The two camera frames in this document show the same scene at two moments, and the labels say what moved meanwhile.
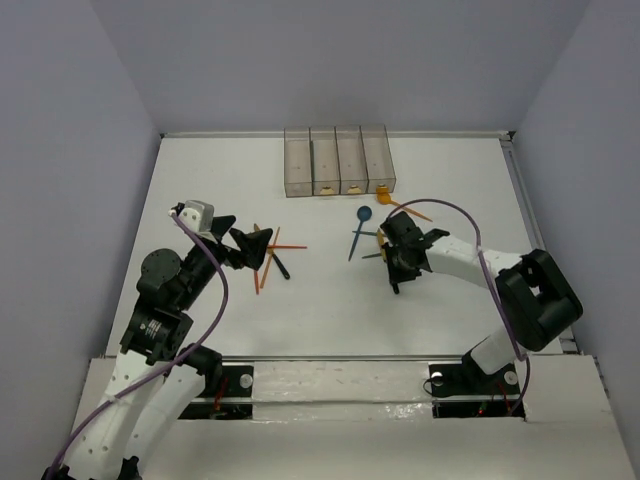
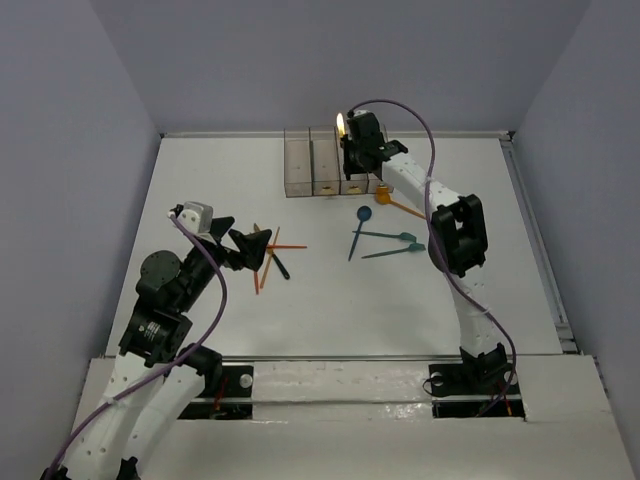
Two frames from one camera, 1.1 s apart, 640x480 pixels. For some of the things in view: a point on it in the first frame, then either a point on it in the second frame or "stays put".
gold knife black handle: x=382 y=240 → x=341 y=127
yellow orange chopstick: x=269 y=259 stays put
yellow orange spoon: x=382 y=195 stays put
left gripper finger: x=253 y=246 stays put
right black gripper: x=396 y=275 → x=351 y=167
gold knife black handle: x=275 y=258 stays put
